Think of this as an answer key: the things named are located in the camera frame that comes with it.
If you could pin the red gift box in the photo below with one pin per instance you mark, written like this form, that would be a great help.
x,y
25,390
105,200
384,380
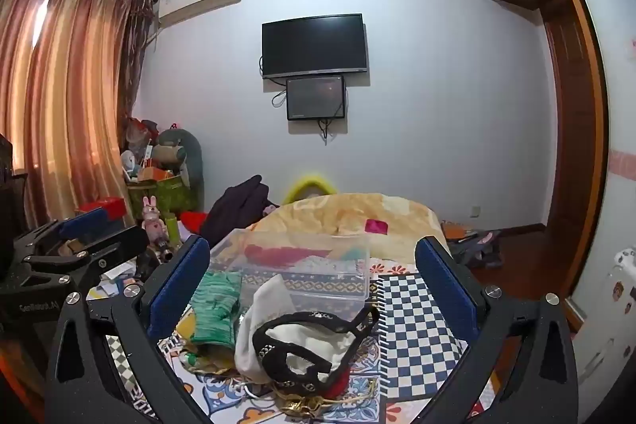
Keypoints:
x,y
107,208

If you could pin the small black wall monitor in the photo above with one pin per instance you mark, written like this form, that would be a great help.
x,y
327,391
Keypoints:
x,y
315,97

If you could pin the grey plush toy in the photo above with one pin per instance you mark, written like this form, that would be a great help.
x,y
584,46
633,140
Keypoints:
x,y
179,151

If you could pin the small white fan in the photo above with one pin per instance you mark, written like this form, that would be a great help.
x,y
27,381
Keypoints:
x,y
129,163

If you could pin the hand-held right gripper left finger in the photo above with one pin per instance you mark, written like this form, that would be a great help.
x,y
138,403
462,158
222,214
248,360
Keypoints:
x,y
181,285

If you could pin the grey purple bag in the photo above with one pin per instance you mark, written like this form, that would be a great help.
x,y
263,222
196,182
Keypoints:
x,y
472,245

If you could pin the brown wooden door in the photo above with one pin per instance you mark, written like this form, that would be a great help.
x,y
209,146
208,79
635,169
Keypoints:
x,y
571,131

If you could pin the clear plastic storage box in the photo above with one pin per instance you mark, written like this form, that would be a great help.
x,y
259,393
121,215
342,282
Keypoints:
x,y
318,285

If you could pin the red velvet pouch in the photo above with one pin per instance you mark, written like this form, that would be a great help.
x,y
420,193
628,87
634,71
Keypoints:
x,y
335,387

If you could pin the pile of books and papers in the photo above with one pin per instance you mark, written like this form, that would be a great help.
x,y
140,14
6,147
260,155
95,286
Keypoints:
x,y
117,285

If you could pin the green knitted cloth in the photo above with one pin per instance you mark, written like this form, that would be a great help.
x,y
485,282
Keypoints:
x,y
216,309

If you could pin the yellow foam arch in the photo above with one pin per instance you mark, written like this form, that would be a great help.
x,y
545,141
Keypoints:
x,y
308,179

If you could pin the pink card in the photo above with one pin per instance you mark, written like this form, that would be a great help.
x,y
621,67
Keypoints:
x,y
376,226

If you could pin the orange box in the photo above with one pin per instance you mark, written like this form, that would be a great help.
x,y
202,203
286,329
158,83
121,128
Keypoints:
x,y
154,174

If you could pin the brown sheer curtain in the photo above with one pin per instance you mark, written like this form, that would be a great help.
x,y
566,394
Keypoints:
x,y
136,56

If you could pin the green bottle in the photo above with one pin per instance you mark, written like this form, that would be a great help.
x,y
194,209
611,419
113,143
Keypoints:
x,y
173,230

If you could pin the green shopping bag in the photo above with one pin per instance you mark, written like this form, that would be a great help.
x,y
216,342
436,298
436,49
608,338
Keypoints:
x,y
159,195

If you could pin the orange striped curtain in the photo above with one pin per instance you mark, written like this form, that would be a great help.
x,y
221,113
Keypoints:
x,y
59,81

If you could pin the red garment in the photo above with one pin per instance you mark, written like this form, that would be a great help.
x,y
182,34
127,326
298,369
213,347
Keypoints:
x,y
191,221

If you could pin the patterned bedsheet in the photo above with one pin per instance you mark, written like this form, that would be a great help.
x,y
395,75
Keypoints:
x,y
412,329

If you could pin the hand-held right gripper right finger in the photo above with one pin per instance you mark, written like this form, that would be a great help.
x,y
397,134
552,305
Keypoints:
x,y
444,290

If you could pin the red cushion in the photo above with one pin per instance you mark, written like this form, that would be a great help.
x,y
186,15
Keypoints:
x,y
273,255

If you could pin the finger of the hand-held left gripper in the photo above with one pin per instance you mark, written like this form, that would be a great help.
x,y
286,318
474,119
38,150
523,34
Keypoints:
x,y
84,221
114,245

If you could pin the black wall television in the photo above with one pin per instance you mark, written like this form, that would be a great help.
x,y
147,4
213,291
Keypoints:
x,y
315,45

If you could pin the white cloth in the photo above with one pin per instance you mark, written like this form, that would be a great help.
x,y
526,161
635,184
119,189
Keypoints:
x,y
271,305

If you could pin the white wall outlet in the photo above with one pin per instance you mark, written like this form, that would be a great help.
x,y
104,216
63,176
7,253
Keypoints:
x,y
476,211

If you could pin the white sliding wardrobe door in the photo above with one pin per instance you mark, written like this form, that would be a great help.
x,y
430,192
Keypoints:
x,y
613,106

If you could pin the pink bunny figure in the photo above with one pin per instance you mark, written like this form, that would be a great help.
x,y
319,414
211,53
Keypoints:
x,y
153,223

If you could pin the yellow round object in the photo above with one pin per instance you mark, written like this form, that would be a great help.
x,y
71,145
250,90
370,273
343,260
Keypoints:
x,y
208,359

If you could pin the dark purple clothing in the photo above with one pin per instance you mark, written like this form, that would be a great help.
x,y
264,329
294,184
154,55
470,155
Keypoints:
x,y
233,205

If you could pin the beige floral blanket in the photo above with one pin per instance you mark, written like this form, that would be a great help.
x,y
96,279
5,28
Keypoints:
x,y
323,218

